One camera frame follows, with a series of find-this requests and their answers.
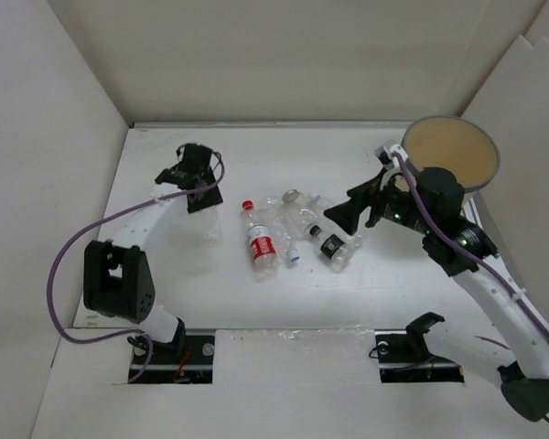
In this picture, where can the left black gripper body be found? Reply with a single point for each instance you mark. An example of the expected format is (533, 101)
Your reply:
(209, 198)

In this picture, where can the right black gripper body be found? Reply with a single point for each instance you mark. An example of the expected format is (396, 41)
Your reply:
(399, 208)

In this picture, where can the black label plastic bottle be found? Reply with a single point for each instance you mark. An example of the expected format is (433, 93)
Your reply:
(330, 247)

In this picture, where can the beige bin with grey rim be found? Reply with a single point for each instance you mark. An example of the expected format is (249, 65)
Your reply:
(455, 144)

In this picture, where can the blue cap clear bottle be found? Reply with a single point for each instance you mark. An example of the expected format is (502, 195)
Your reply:
(284, 240)

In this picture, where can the red label plastic bottle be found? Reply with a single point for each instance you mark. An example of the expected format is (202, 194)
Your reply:
(260, 241)

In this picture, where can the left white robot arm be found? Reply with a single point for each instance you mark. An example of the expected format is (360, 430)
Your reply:
(117, 279)

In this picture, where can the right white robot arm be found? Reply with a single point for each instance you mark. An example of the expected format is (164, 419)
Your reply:
(469, 257)

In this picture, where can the clear ribbed plastic bottle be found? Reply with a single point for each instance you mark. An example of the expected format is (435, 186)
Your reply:
(320, 205)

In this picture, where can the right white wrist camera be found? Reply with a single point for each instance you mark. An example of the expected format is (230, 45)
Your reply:
(390, 154)

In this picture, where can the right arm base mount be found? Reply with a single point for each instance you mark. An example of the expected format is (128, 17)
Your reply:
(403, 357)

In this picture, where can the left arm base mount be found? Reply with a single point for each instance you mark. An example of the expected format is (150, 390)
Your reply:
(194, 365)

